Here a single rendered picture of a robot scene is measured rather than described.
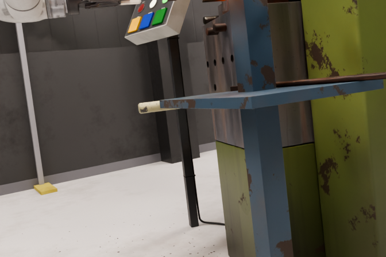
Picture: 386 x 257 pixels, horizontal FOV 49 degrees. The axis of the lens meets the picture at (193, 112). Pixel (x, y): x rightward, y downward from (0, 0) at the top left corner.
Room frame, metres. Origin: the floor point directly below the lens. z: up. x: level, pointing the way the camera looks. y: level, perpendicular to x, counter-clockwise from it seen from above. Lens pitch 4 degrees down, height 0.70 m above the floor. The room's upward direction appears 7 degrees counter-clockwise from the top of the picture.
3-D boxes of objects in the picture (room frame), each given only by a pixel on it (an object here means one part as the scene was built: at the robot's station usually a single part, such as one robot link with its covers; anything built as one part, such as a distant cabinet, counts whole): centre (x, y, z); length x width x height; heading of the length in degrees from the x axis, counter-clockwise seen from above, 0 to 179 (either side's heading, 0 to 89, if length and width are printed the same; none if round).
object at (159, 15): (1.88, 0.09, 1.01); 0.07 x 0.05 x 0.07; 40
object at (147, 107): (1.83, 0.01, 0.62); 0.44 x 0.05 x 0.05; 105
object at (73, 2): (1.36, 0.31, 1.00); 0.09 x 0.08 x 0.07; 105
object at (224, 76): (1.53, -0.39, 0.69); 0.56 x 0.38 x 0.45; 105
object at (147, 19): (1.96, 0.16, 1.01); 0.07 x 0.05 x 0.07; 40
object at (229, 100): (0.91, -0.14, 0.66); 0.40 x 0.30 x 0.02; 26
